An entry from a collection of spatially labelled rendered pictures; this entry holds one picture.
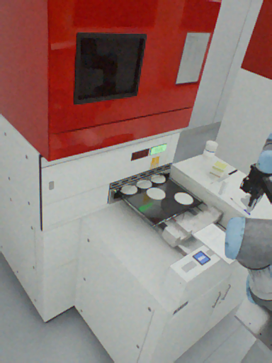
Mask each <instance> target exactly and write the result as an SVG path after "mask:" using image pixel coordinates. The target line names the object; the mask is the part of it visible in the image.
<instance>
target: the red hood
mask: <svg viewBox="0 0 272 363"><path fill-rule="evenodd" d="M221 4H222V0H0V114H1V115H2V116H3V117H4V118H5V119H6V120H7V121H8V122H9V123H10V124H11V125H12V126H13V127H14V128H15V129H16V130H17V131H18V132H19V133H20V134H21V135H22V136H23V137H24V138H25V139H26V140H27V141H28V142H29V143H30V144H31V145H32V146H33V147H34V148H35V149H36V150H37V151H38V152H39V153H40V154H41V155H42V156H43V157H44V158H45V159H46V160H47V161H48V162H51V161H55V160H60V159H64V158H67V157H70V156H73V155H78V154H81V153H85V152H90V151H94V150H100V149H103V148H106V147H112V146H115V145H120V144H123V143H126V142H130V141H133V140H137V139H141V138H146V137H149V136H153V135H158V134H162V133H168V132H171V131H174V130H179V128H181V129H183V128H185V127H188V125H189V122H190V119H191V114H192V111H193V107H194V103H195V100H196V95H197V92H198V90H199V87H200V82H201V79H202V76H203V71H204V67H205V63H206V60H207V57H208V51H209V49H210V44H211V41H212V38H213V33H214V29H215V28H216V25H217V20H218V16H219V13H220V9H221Z"/></svg>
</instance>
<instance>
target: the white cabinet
mask: <svg viewBox="0 0 272 363"><path fill-rule="evenodd" d="M248 274H249V273H248V271H247V268H246V267H243V266H242V265H241V264H240V263H238V261H237V262H235V263H234V264H233V265H232V266H231V267H229V268H228V269H226V270H225V271H224V272H223V273H221V274H220V275H218V276H217V277H215V278H214V279H213V280H211V281H209V282H208V284H206V285H205V286H204V287H203V288H201V289H200V290H198V291H196V292H195V293H194V294H192V295H191V296H189V298H188V299H186V300H185V301H183V302H182V303H180V304H179V305H177V307H175V308H174V309H172V310H171V312H169V313H167V312H166V311H165V310H164V309H163V308H162V307H161V306H160V304H159V303H158V302H157V301H156V300H155V299H154V298H152V297H151V294H150V293H149V292H148V291H147V290H146V289H145V288H144V287H143V286H142V285H141V283H139V282H138V281H137V280H136V278H134V276H133V275H132V274H131V273H130V272H129V271H128V270H127V269H126V268H124V265H123V264H122V263H121V262H120V261H119V260H118V259H117V258H116V257H115V255H114V254H113V253H112V252H111V251H110V250H109V249H108V248H107V247H106V246H105V245H104V244H103V243H102V242H101V241H100V240H99V239H98V237H97V236H96V235H95V234H94V233H93V232H92V231H91V230H90V229H89V227H88V226H87V225H86V224H85V222H83V221H82V220H81V222H80V234H79V252H78V262H77V273H76V292H75V302H74V306H75V307H76V309H77V310H78V312H79V314H80V315H81V316H82V317H83V318H84V320H85V321H86V322H87V324H88V325H89V327H90V329H91V330H92V332H93V333H94V335H96V337H97V338H98V339H99V340H100V343H101V344H102V345H103V347H104V348H105V349H106V351H107V353H108V354H109V355H110V356H111V358H112V359H113V361H114V362H115V363H174V362H175V361H176V360H177V359H178V358H179V357H180V356H181V355H182V354H183V353H184V352H186V351H187V350H188V349H189V348H190V347H192V346H193V345H194V344H195V343H196V341H197V340H199V339H201V338H202V336H204V335H205V334H206V333H207V332H208V331H209V330H210V329H212V327H213V326H215V325H216V324H217V323H219V322H220V321H221V320H222V319H223V318H224V317H225V316H226V315H227V314H228V313H229V312H230V311H232V310H233V309H234V308H235V307H236V306H237V305H239V304H240V302H241V301H242V298H243V297H244V296H245V294H246V281H247V276H248Z"/></svg>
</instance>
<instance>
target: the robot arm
mask: <svg viewBox="0 0 272 363"><path fill-rule="evenodd" d="M250 168H251V170H250V172H249V175H248V176H246V177H245V178H243V181H242V183H243V182H244V183H243V185H242V184H241V186H240V187H239V189H241V190H243V192H245V193H246V194H248V193H249V195H246V196H245V198H244V197H242V198H241V202H242V203H243V204H244V205H245V206H246V208H247V210H246V211H247V213H250V211H252V210H253V209H254V207H255V206H257V204H258V203H259V201H260V200H261V199H262V196H263V195H264V193H265V195H266V196H267V199H268V201H269V202H270V204H271V205H272V182H271V180H270V179H269V177H271V176H272V132H270V133H269V135H268V137H267V138H266V142H265V145H264V147H263V150H262V151H261V154H260V156H259V159H258V161H257V163H254V164H251V166H250ZM247 177H248V178H247ZM224 253H225V257H226V258H228V259H231V260H234V259H236V260H237V261H238V263H240V264H241V265H242V266H243V267H246V268H247V271H248V273H249V274H248V276H247V278H246V295H247V298H248V300H249V301H250V302H251V303H254V304H256V305H258V306H268V307H272V219H263V218H245V217H240V218H239V217H233V218H230V220H229V222H228V224H227V231H226V236H225V243H224Z"/></svg>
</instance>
